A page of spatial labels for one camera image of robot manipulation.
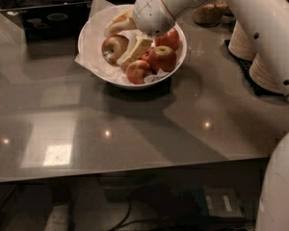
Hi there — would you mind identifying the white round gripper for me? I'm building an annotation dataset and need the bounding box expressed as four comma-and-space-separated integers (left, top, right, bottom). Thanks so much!
104, 0, 197, 66

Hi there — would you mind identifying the yellowish brown apple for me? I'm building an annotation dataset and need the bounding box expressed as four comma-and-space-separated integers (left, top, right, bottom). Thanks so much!
101, 35, 129, 65

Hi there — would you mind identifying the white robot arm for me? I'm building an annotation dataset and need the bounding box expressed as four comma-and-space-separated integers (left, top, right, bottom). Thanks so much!
105, 0, 289, 231

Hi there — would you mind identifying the white bowl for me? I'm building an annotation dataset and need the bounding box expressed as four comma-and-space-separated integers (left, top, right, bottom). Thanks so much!
75, 5, 187, 90

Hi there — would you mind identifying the small red middle apple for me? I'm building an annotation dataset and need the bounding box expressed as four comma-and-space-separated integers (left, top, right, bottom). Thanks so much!
141, 47, 153, 63

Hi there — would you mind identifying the red apple green top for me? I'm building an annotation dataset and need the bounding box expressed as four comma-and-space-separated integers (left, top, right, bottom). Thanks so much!
148, 45, 176, 72

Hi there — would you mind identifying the red apple with sticker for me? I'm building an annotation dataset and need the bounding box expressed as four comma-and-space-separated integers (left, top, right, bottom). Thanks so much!
155, 28, 180, 51

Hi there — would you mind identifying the yellow-red front apple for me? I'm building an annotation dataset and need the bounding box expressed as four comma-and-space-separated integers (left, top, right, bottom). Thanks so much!
125, 60, 152, 85

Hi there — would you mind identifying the white paper liner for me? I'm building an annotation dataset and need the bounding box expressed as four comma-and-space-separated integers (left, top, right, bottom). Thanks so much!
74, 0, 171, 85

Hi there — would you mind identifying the glass jar with grains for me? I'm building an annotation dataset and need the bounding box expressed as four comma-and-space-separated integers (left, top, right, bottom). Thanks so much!
193, 3, 228, 27

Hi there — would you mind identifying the black laptop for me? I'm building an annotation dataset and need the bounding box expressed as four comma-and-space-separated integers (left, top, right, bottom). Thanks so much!
0, 2, 91, 44

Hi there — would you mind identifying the back paper plate stack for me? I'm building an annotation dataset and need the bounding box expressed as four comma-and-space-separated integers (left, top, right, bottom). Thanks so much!
228, 21, 256, 62

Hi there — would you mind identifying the paper plate stack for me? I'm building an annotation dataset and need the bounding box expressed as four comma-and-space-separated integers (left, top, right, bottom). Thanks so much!
228, 21, 256, 62
249, 54, 281, 94

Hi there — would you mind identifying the black rubber mat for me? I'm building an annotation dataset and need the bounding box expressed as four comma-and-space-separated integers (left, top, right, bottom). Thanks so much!
230, 53, 282, 97

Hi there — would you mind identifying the front paper plate stack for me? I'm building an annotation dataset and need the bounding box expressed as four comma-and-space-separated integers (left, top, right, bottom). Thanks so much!
249, 54, 281, 94

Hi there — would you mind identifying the black box under table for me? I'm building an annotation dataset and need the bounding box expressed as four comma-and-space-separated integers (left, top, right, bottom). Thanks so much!
180, 187, 245, 222

